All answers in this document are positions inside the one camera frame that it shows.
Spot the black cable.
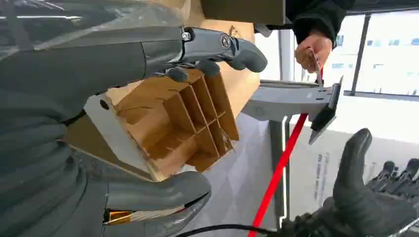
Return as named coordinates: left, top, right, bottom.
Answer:
left=176, top=224, right=279, bottom=237

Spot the ribbed grey left arm sleeve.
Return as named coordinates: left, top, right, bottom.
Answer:
left=0, top=89, right=88, bottom=237

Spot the person's hand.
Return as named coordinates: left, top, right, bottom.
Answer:
left=294, top=31, right=333, bottom=74

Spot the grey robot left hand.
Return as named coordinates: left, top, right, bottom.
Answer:
left=0, top=0, right=268, bottom=237

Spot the red strap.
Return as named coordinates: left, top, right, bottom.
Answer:
left=247, top=112, right=309, bottom=237

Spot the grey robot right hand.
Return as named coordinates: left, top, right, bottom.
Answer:
left=312, top=128, right=419, bottom=237

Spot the pale card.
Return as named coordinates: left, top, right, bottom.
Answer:
left=307, top=47, right=325, bottom=89

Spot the wooden divided card box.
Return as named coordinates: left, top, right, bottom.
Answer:
left=104, top=68, right=240, bottom=183

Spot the grey card reader stand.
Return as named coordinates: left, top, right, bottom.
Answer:
left=241, top=76, right=344, bottom=226

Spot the dark olive panel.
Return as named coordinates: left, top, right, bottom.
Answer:
left=200, top=0, right=287, bottom=26

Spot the dark window frame post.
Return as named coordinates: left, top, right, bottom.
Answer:
left=349, top=13, right=373, bottom=96

